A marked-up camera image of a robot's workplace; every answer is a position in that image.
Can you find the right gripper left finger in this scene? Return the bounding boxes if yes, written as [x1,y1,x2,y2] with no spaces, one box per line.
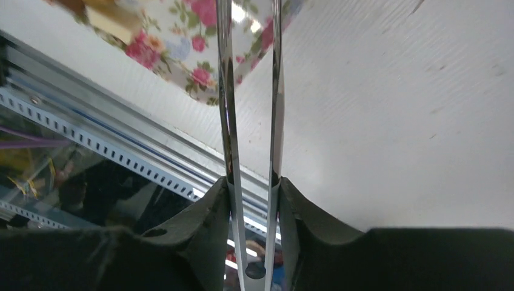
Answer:
[1,177,229,290]

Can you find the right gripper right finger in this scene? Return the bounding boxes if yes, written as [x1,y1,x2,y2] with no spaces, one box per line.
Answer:
[279,178,513,290]

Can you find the metal tongs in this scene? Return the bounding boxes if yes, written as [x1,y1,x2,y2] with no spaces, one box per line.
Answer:
[215,1,285,290]

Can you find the floral tray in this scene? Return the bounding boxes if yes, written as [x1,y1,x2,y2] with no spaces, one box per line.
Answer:
[44,0,306,107]

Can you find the white cable duct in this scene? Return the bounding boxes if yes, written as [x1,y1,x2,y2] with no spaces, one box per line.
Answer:
[1,87,204,202]

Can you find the aluminium rail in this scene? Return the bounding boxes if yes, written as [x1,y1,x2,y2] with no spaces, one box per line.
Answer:
[0,30,282,242]

